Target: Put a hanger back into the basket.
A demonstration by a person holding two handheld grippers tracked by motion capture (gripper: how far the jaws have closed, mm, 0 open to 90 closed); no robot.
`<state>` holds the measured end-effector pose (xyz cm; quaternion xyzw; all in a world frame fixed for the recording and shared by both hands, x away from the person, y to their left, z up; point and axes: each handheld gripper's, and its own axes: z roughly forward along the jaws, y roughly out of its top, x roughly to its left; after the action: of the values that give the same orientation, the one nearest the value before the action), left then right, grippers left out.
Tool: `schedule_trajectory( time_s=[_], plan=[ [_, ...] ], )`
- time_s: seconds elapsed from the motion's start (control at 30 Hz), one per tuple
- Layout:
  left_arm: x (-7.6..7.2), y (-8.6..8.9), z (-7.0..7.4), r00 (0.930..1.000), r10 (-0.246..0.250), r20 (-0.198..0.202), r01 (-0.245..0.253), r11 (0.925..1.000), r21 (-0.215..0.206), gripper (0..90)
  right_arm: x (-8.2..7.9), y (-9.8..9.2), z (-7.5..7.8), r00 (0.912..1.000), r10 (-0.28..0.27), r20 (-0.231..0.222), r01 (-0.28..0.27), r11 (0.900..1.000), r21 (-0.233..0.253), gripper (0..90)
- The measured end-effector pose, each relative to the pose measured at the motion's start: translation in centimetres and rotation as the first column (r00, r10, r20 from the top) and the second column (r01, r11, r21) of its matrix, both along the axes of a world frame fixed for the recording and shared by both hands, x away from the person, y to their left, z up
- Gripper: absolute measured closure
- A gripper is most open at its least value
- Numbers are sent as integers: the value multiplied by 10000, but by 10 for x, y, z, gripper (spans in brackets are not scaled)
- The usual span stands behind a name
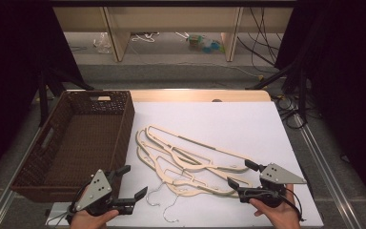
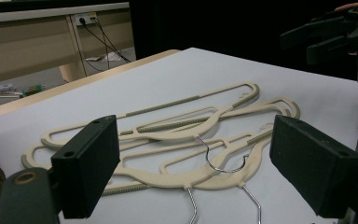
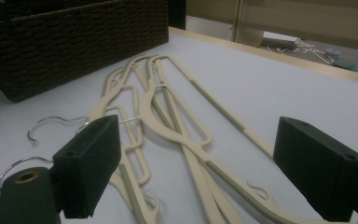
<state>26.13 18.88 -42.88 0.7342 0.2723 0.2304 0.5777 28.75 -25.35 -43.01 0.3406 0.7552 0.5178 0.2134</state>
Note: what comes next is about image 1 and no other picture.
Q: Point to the cream clothes hanger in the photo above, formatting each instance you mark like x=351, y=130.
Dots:
x=138, y=140
x=216, y=192
x=197, y=141

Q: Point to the colourful plastic toys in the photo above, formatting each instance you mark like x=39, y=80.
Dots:
x=203, y=44

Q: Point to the black stand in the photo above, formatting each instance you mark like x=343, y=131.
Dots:
x=301, y=92
x=44, y=95

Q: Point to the brown woven basket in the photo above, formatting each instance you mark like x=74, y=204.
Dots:
x=85, y=140

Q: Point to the dark curtain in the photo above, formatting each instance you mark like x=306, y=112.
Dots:
x=12, y=63
x=349, y=79

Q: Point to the beige shelf unit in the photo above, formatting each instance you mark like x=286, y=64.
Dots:
x=171, y=19

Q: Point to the clear plastic bag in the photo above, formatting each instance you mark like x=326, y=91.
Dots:
x=102, y=43

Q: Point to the person's left hand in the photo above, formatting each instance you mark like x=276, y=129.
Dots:
x=89, y=222

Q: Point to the white table mat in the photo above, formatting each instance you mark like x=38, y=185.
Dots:
x=228, y=124

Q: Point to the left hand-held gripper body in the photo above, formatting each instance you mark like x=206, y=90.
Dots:
x=97, y=187

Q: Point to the person's right hand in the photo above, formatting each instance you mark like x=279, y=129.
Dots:
x=282, y=216

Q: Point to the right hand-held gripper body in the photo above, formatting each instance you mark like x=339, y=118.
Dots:
x=276, y=175

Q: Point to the metal floor rail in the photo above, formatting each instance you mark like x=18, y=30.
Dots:
x=6, y=197
x=327, y=171

